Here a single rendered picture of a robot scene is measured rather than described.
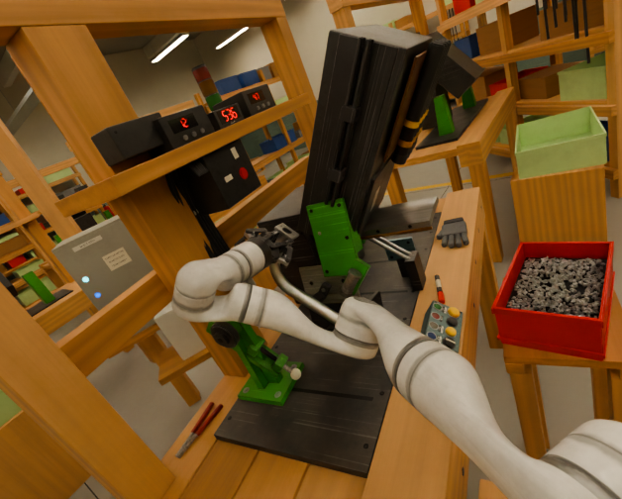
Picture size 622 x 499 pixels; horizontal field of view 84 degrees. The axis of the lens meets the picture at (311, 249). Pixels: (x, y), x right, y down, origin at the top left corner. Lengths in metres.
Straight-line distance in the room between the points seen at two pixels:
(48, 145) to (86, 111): 10.29
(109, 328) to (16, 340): 0.22
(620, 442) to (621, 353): 0.65
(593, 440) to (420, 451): 0.42
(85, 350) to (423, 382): 0.73
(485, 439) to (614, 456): 0.09
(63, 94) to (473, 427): 0.92
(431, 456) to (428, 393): 0.30
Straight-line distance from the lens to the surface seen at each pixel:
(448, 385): 0.45
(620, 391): 1.09
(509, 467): 0.39
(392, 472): 0.75
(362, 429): 0.82
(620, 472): 0.38
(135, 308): 0.99
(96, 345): 0.95
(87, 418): 0.87
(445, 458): 0.75
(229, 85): 6.29
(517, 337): 1.02
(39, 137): 11.22
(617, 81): 3.20
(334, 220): 0.92
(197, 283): 0.59
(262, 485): 0.87
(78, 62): 0.98
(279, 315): 0.61
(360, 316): 0.62
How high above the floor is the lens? 1.53
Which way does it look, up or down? 23 degrees down
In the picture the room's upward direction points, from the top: 24 degrees counter-clockwise
